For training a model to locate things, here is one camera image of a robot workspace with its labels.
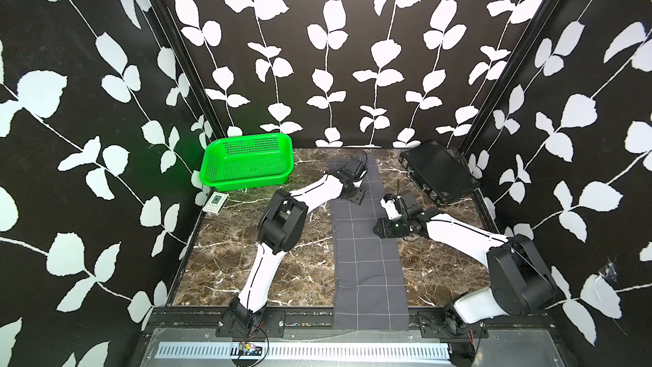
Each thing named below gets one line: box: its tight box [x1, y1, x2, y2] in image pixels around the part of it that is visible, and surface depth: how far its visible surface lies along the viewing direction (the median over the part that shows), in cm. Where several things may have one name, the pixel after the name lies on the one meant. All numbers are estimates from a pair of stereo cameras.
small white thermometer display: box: [202, 191, 230, 215], surface depth 100 cm
